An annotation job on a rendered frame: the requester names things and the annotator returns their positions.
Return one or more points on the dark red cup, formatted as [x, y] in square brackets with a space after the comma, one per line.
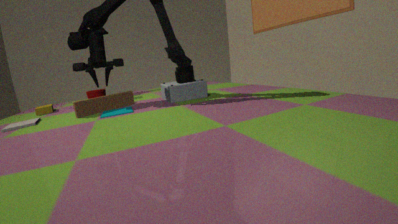
[96, 93]

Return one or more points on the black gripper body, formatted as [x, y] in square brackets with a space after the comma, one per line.
[97, 55]

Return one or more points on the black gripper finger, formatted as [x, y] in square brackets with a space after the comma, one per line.
[107, 71]
[93, 75]

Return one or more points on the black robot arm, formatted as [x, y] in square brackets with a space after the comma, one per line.
[96, 18]

